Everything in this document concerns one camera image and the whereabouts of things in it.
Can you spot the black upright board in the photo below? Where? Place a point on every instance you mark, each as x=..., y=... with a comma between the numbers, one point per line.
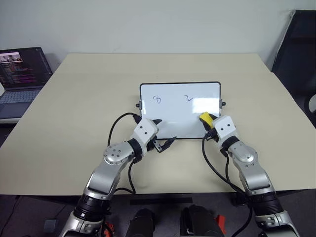
x=296, y=61

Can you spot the yellow whiteboard eraser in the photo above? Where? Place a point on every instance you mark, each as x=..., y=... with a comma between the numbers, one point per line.
x=206, y=117

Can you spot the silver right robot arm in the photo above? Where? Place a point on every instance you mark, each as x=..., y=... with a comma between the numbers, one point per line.
x=247, y=155

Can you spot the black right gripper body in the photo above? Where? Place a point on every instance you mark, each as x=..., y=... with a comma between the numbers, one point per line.
x=211, y=136

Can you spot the small black-framed whiteboard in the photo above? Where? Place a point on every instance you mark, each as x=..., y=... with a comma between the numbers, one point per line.
x=172, y=111

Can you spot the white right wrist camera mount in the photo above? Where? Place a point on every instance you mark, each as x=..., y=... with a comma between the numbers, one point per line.
x=224, y=127

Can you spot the black strip under table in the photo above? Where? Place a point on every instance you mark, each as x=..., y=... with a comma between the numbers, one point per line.
x=160, y=201

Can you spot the dark rounded shape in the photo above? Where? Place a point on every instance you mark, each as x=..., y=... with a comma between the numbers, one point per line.
x=201, y=221
x=144, y=223

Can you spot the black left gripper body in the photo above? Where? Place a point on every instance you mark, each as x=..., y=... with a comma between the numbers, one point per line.
x=151, y=143

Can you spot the red plastic part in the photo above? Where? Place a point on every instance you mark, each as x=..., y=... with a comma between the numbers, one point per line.
x=221, y=220
x=109, y=228

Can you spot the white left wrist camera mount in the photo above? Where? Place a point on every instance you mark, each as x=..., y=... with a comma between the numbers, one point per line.
x=144, y=129

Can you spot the open grey laptop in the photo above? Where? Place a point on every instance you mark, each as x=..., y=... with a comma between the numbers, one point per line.
x=22, y=71

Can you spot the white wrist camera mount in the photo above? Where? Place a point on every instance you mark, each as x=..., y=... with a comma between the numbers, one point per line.
x=224, y=127
x=144, y=129

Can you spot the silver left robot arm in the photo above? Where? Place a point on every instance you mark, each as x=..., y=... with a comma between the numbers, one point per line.
x=114, y=155

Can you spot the white chair part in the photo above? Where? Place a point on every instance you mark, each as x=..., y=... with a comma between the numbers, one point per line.
x=312, y=103

